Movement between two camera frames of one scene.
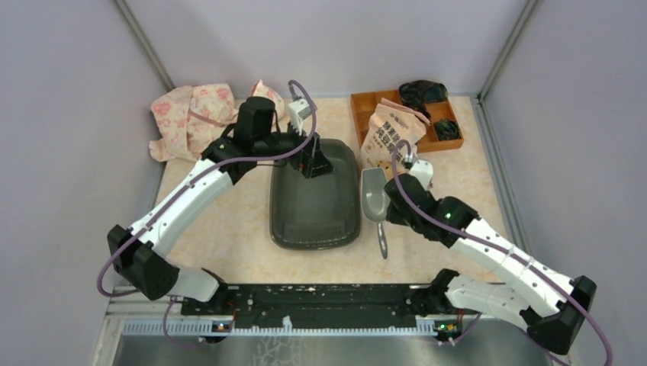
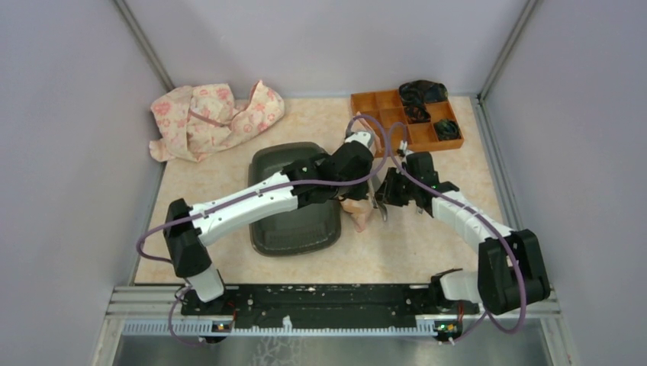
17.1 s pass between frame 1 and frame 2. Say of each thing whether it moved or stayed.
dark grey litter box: moved
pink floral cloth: stayed
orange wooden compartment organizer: stayed
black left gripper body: moved
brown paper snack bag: moved
